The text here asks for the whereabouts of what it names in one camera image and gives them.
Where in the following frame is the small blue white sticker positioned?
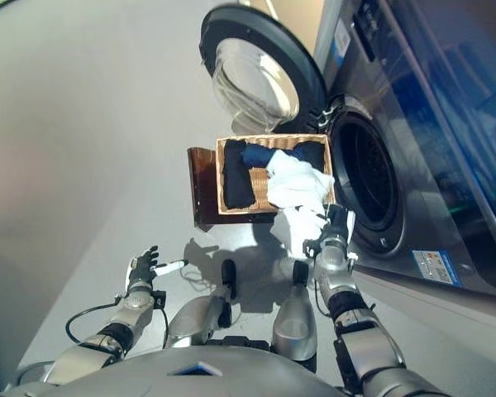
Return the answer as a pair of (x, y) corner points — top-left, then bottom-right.
(332, 25), (353, 61)

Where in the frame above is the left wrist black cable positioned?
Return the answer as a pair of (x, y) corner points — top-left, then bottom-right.
(64, 295), (170, 349)

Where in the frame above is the silver washing machine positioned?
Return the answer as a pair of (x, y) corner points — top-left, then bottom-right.
(312, 0), (496, 298)

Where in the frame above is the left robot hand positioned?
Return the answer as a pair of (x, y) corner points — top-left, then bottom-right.
(126, 246), (190, 293)

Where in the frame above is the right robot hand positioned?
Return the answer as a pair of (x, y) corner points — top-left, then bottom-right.
(322, 203), (357, 246)

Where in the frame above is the energy label sticker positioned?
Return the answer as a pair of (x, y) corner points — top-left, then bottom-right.
(411, 250), (460, 287)

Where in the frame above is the grey robot torso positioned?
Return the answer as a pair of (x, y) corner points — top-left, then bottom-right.
(7, 337), (344, 397)

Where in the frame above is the blue garment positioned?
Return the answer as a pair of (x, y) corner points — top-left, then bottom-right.
(241, 143), (303, 169)

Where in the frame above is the wicker laundry basket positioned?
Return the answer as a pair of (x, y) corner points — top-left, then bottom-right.
(215, 133), (336, 216)

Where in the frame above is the white garment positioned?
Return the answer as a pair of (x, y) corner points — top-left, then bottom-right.
(265, 149), (336, 260)

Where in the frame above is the narrow folded black garment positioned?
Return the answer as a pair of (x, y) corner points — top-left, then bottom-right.
(222, 139), (257, 210)

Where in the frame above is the dark brown wooden stool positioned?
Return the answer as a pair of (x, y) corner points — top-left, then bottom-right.
(187, 146), (282, 232)

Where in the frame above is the round washing machine door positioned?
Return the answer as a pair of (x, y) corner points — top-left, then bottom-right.
(198, 2), (328, 132)

